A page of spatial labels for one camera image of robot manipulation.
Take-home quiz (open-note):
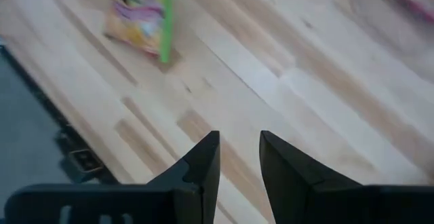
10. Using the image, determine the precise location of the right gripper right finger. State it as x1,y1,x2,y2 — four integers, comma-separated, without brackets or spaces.
259,130,434,224

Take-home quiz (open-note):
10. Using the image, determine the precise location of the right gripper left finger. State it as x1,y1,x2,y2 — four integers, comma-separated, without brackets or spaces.
3,130,222,224

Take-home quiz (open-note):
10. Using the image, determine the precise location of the black metal bracket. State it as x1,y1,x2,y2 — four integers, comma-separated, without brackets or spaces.
56,128,105,184

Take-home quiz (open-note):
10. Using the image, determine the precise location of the black aluminium frame rail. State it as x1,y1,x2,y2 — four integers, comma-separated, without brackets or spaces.
0,43,120,185

